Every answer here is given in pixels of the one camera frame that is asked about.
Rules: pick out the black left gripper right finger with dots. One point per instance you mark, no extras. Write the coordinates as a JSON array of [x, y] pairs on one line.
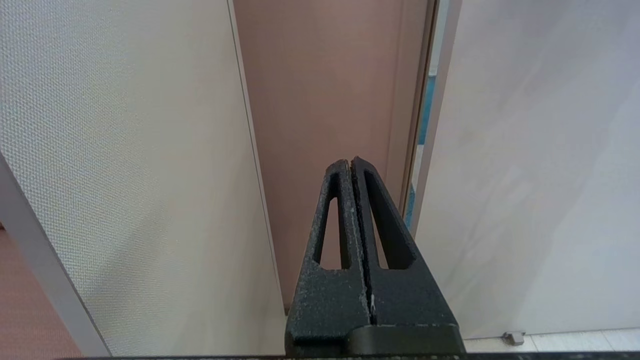
[[415, 305]]

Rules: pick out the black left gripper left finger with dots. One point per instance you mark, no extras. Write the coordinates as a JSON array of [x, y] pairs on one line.
[[325, 305]]

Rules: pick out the grey metal floor bracket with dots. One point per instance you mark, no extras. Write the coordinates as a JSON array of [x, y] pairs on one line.
[[515, 338]]

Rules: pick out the white door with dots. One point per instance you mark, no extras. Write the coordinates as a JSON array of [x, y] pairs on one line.
[[550, 175]]

